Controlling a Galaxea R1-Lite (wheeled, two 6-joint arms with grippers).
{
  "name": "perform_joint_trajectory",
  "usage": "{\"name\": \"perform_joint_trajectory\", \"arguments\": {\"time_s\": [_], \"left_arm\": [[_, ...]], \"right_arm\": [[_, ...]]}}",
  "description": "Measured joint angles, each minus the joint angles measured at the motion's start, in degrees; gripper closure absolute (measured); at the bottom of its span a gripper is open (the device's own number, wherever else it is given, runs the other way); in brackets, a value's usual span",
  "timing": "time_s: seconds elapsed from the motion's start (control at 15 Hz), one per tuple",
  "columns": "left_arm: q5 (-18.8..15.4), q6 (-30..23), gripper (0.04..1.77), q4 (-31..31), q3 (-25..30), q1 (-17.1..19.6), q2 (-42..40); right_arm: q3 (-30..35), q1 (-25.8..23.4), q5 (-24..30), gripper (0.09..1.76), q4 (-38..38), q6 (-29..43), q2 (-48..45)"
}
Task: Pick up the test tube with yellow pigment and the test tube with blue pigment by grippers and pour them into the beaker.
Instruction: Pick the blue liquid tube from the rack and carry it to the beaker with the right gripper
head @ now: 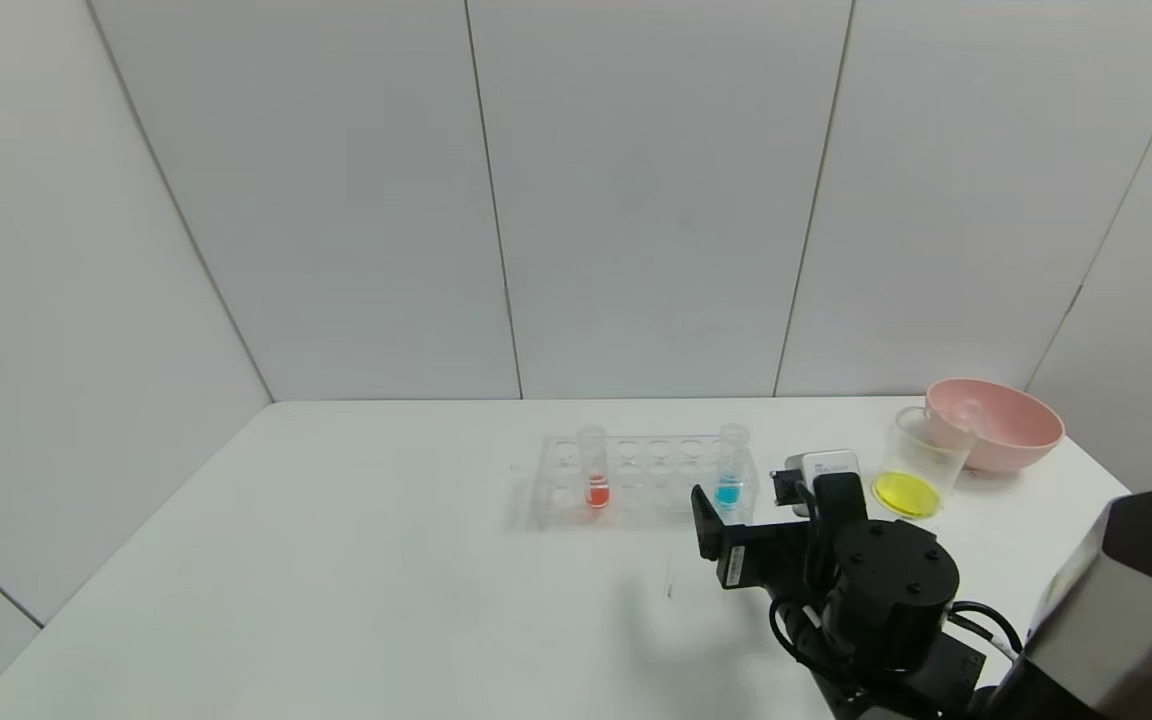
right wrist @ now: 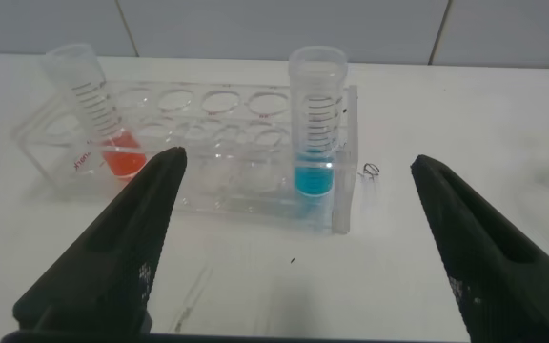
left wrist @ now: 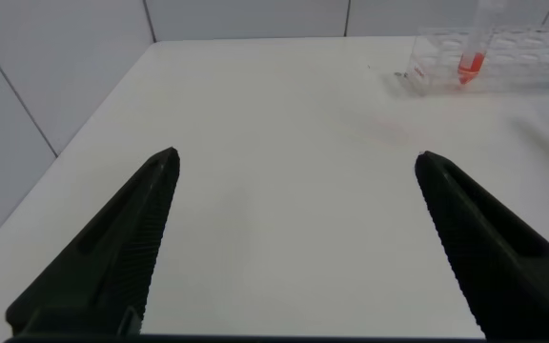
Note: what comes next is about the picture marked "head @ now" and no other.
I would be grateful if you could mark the clear plastic test tube rack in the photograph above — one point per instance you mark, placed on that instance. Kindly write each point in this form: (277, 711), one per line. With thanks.
(656, 480)

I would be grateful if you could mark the test tube with blue liquid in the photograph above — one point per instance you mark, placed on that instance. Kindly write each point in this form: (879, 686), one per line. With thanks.
(731, 460)

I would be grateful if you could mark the pink bowl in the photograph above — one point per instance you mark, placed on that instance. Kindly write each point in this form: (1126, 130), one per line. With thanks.
(1021, 430)

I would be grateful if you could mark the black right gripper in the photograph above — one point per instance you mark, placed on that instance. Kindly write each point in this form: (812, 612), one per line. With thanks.
(739, 562)

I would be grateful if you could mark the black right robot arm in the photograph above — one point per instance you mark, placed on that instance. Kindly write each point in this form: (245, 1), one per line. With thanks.
(891, 590)

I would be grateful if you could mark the test tube with red liquid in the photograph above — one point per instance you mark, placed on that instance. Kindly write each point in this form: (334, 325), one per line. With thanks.
(596, 492)

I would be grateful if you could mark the clear plastic beaker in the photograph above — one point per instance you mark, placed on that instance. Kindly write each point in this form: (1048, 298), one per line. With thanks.
(906, 495)

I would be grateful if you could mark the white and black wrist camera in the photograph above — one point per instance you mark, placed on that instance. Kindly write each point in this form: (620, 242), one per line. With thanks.
(831, 465)

